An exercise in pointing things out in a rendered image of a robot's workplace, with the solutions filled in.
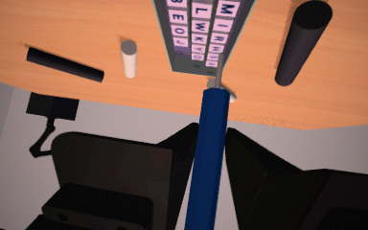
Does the blue stylus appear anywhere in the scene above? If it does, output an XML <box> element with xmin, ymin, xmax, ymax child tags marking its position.
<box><xmin>184</xmin><ymin>53</ymin><xmax>231</xmax><ymax>230</ymax></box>

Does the white cylinder with grey top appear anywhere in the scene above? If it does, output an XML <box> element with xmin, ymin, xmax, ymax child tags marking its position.
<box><xmin>207</xmin><ymin>79</ymin><xmax>237</xmax><ymax>103</ymax></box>
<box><xmin>121</xmin><ymin>40</ymin><xmax>138</xmax><ymax>78</ymax></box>

